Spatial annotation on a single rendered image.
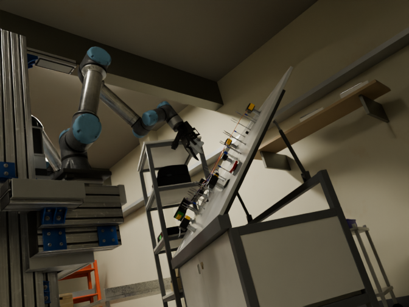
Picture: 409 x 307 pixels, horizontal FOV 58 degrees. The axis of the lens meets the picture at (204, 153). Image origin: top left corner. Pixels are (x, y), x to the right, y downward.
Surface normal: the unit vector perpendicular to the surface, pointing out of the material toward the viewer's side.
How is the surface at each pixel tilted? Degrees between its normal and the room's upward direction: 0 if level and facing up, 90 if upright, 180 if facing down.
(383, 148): 90
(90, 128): 97
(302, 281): 90
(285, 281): 90
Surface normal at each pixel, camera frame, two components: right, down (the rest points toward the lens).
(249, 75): -0.72, -0.10
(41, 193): 0.65, -0.43
